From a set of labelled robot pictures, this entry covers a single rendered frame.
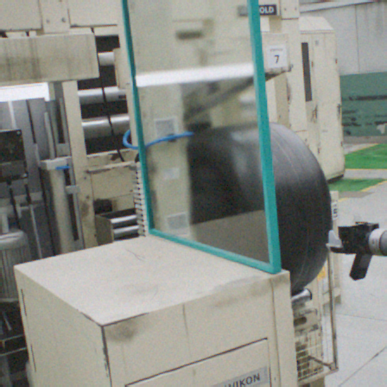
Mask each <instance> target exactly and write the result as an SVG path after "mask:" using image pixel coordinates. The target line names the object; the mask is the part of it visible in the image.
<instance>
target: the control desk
mask: <svg viewBox="0 0 387 387"><path fill-rule="evenodd" d="M14 271H15V276H16V286H17V292H18V297H19V302H20V309H21V314H22V320H23V325H24V330H25V335H26V340H27V347H28V352H29V363H30V367H31V373H33V379H34V385H35V387H298V376H297V364H296V352H295V330H294V318H293V306H291V303H292V295H291V294H290V283H289V271H287V270H283V269H282V271H281V272H277V273H276V274H271V273H269V272H268V271H265V270H260V269H257V268H254V267H251V266H248V265H244V264H241V263H237V262H233V260H231V259H228V258H225V257H219V256H216V255H213V254H210V253H207V252H204V251H201V250H199V249H195V248H193V247H189V246H186V245H184V244H178V243H176V242H173V241H168V240H166V239H165V238H161V237H157V236H155V235H152V234H149V235H148V236H147V237H139V238H132V239H127V241H123V242H118V243H115V244H107V245H103V246H99V247H94V248H90V249H86V250H82V251H75V252H74V253H69V254H66V255H62V256H57V257H50V258H46V259H41V260H37V261H34V262H29V263H21V264H18V265H15V267H14Z"/></svg>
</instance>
